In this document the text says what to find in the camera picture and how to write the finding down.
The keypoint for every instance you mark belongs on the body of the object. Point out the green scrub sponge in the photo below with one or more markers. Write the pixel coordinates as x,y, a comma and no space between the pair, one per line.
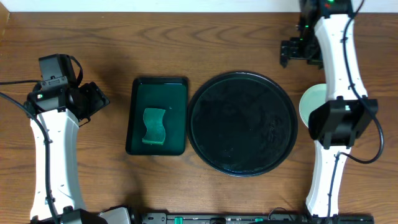
155,131

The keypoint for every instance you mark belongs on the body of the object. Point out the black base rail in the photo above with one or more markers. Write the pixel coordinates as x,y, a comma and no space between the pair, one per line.
275,217

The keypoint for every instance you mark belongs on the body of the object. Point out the black rectangular water tray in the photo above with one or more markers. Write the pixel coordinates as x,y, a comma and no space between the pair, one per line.
170,94

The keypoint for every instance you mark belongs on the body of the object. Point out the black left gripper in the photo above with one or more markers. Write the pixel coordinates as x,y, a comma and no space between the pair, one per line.
94,100

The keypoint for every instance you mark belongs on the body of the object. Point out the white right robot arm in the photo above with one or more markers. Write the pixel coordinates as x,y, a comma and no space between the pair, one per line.
326,39

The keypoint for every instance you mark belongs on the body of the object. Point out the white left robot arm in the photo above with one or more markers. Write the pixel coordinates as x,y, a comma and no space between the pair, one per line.
57,111

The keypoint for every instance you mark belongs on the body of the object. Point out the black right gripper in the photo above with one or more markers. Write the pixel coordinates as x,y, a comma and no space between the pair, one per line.
289,48

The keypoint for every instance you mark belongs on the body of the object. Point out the round black serving tray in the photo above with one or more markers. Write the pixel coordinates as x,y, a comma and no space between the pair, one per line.
242,123

